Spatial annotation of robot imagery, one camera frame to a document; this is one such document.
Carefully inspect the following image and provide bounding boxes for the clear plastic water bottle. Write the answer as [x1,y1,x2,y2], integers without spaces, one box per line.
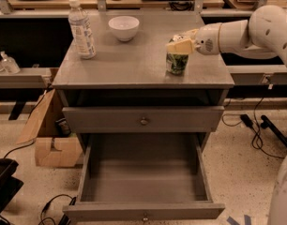
[68,0,96,59]

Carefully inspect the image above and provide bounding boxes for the black floor cable right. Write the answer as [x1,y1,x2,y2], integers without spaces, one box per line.
[221,91,287,159]

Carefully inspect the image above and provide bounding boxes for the white ceramic bowl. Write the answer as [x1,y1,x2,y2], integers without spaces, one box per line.
[108,16,140,41]

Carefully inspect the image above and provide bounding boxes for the black floor cable left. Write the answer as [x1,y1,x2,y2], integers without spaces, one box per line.
[38,193,78,225]

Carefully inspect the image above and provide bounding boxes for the closed grey top drawer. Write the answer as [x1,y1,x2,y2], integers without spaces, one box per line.
[63,106,224,133]

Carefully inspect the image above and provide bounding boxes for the black chair base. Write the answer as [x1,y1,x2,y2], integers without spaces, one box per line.
[0,158,23,225]

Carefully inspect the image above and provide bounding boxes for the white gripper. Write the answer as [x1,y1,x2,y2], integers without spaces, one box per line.
[166,22,221,55]

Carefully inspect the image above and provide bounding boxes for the open grey middle drawer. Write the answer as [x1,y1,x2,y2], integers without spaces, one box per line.
[64,133,224,224]

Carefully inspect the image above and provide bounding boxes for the black floor cable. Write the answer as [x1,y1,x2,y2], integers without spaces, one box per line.
[221,91,287,159]
[38,193,78,225]

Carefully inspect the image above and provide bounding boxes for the green soda can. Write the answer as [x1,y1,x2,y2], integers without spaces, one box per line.
[165,35,189,77]

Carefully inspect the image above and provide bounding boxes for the hand sanitizer pump bottle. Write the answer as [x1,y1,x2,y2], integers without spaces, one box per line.
[0,52,20,74]

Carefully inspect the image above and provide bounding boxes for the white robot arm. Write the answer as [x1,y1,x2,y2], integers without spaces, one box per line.
[166,5,287,225]

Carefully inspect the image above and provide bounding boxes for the grey drawer cabinet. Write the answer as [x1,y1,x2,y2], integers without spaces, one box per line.
[52,9,235,225]

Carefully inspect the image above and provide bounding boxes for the cardboard box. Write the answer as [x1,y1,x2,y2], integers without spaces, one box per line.
[16,88,83,168]

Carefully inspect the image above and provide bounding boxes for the black power adapter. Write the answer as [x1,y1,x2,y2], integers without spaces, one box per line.
[240,114,253,128]

